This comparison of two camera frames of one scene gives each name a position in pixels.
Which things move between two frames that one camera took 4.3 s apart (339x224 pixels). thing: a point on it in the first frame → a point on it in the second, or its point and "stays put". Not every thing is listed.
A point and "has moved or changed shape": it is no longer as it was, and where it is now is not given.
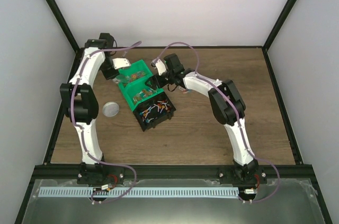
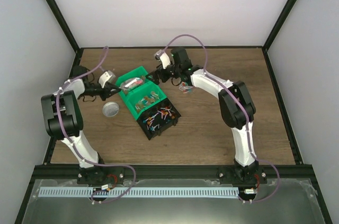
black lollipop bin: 155,112 has moved or changed shape
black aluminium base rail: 53,172 stays put
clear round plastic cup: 185,90 stays put
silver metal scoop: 122,78 → 130,82
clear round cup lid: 110,109 stays put
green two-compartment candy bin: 132,81 has moved or changed shape
